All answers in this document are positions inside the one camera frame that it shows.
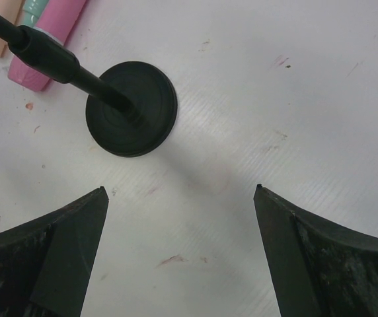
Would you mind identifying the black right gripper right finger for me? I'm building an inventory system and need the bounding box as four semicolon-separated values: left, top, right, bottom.
254;185;378;316

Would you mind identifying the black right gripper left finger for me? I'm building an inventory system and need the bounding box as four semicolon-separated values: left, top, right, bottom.
0;187;109;316

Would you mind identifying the black round-base microphone stand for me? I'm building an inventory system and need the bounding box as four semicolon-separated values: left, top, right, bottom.
8;25;178;157

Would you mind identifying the pink microphone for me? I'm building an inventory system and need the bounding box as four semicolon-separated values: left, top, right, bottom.
7;1;86;92

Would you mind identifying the mint green microphone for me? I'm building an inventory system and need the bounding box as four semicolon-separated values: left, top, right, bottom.
19;0;49;27

